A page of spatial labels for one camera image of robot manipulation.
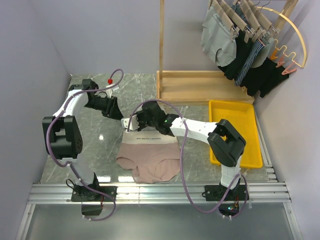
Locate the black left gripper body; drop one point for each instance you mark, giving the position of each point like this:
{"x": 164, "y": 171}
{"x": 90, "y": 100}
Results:
{"x": 107, "y": 112}

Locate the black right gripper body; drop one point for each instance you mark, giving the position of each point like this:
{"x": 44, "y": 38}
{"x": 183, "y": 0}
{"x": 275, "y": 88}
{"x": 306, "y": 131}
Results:
{"x": 144, "y": 121}

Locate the pink and cream underwear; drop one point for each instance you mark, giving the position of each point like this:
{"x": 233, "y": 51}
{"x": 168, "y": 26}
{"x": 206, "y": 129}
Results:
{"x": 150, "y": 156}

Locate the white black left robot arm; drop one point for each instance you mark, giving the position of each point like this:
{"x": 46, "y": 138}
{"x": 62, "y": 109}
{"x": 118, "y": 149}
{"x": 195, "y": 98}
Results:
{"x": 63, "y": 139}

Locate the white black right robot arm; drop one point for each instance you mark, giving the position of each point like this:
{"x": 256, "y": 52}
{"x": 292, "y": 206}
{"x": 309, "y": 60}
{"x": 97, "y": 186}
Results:
{"x": 226, "y": 143}

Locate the black hanging underwear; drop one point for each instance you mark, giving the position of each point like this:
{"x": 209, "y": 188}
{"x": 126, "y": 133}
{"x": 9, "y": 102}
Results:
{"x": 264, "y": 78}
{"x": 242, "y": 52}

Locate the black rear hanging underwear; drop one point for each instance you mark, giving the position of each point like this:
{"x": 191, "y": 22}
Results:
{"x": 264, "y": 78}

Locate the beige hanger on grey underwear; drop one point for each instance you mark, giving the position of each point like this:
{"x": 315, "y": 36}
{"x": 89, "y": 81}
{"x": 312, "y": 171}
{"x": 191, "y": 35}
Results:
{"x": 225, "y": 19}

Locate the light grey hanging underwear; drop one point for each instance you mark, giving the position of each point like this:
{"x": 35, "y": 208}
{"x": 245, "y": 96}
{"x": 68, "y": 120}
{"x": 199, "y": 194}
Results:
{"x": 262, "y": 51}

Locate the striped blue hanging underwear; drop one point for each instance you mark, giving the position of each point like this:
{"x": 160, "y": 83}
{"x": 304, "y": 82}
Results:
{"x": 243, "y": 9}

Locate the orange wavy clip hanger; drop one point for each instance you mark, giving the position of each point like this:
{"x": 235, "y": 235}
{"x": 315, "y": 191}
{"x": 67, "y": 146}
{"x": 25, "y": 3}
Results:
{"x": 283, "y": 59}

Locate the yellow plastic tray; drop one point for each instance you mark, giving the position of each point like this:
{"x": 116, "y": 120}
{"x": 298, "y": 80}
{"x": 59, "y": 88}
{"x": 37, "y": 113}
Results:
{"x": 242, "y": 117}

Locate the gold metal arc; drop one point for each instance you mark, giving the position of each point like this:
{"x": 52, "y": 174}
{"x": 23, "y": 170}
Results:
{"x": 297, "y": 34}

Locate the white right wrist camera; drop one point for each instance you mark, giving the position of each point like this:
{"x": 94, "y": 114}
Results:
{"x": 130, "y": 123}

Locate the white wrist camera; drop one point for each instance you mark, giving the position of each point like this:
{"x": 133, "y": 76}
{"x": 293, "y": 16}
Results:
{"x": 130, "y": 123}
{"x": 112, "y": 87}

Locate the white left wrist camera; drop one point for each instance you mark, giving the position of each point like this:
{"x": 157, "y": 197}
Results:
{"x": 112, "y": 87}

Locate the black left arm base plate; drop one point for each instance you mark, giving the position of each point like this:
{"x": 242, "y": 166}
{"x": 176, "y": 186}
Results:
{"x": 82, "y": 194}

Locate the wooden rack upright post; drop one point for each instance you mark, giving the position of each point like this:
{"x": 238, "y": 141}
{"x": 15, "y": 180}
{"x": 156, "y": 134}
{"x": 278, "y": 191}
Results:
{"x": 161, "y": 46}

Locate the aluminium rail frame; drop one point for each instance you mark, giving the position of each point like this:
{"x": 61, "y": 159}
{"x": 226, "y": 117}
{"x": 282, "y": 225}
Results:
{"x": 160, "y": 211}

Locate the wooden rack right post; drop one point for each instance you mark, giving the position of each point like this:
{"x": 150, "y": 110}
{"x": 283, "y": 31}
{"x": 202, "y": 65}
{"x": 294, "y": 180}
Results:
{"x": 286, "y": 11}

